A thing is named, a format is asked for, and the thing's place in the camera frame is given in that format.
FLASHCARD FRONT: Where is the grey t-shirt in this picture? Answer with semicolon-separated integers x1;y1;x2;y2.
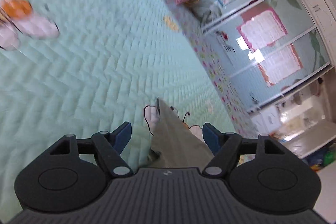
143;98;214;170

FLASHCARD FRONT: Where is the floral bed sheet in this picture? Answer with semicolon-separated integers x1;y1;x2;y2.
164;0;258;138

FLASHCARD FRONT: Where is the white drawer unit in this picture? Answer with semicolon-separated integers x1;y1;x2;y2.
251;105;282;135

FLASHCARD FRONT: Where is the mint quilted bee bedspread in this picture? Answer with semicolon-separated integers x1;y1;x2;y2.
1;0;234;222

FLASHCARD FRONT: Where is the white sliding door wardrobe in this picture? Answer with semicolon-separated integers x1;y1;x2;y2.
199;0;336;159

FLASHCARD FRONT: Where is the white standing fan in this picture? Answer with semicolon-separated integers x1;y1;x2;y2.
198;4;222;26

